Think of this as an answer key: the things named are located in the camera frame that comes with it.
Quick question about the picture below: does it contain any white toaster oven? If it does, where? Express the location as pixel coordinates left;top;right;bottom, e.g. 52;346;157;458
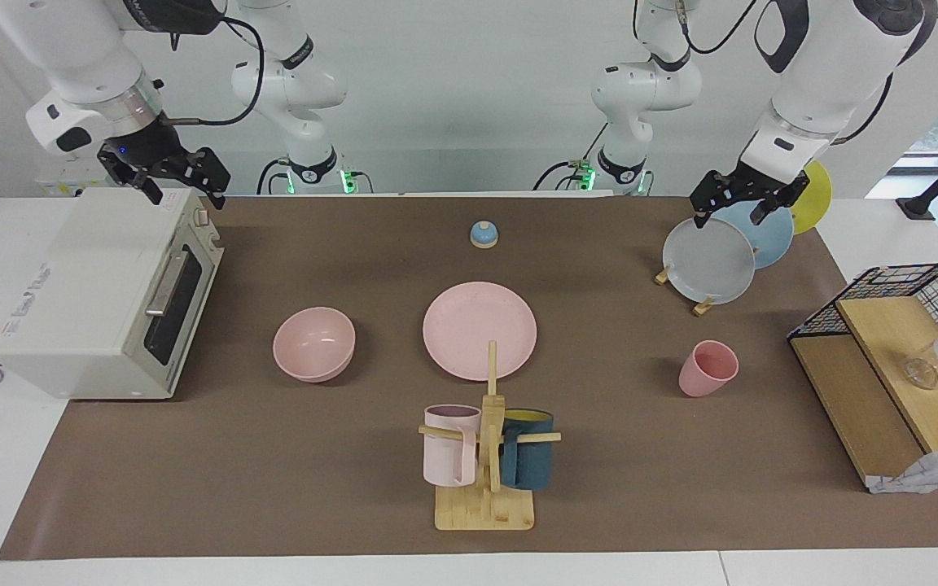
0;187;226;400

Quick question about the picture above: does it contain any white patterned cloth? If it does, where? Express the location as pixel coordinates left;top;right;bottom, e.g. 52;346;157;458
868;443;938;495

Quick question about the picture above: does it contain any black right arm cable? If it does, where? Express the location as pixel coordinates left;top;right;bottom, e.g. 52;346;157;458
164;15;266;128

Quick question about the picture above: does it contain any pale pink mug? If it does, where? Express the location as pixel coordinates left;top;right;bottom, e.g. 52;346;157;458
423;405;482;488

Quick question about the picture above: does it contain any dark teal mug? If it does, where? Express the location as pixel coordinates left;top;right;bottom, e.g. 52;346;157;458
499;409;554;491

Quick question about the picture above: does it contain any brown table mat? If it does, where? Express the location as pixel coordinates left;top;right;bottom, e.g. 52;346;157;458
0;195;938;561

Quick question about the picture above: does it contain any wooden plate rack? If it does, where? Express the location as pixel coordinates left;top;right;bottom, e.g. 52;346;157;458
654;262;760;317

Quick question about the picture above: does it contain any wooden mug tree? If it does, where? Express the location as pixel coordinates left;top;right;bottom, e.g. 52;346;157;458
418;340;562;531

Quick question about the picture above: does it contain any yellow plate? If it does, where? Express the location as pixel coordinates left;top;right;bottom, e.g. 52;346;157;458
791;160;833;236

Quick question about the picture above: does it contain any pink plate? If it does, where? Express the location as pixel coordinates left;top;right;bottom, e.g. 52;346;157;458
423;282;538;382

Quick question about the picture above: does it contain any grey plate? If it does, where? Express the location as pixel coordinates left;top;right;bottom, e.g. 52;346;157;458
663;217;756;305

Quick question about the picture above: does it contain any pink cup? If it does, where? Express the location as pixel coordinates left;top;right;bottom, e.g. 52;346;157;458
678;340;739;398

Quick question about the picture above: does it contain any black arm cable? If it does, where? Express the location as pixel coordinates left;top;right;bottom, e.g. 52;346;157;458
164;15;266;128
831;72;895;147

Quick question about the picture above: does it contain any clear glass cup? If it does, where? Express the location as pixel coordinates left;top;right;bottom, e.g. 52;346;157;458
902;356;938;391

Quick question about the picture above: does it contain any pink bowl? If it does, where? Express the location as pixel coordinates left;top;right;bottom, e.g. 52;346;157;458
273;307;357;383

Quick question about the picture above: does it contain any light blue plate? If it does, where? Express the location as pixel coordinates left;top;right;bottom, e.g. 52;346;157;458
717;200;796;270

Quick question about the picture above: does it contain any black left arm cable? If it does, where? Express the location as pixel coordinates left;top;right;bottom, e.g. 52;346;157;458
831;72;895;147

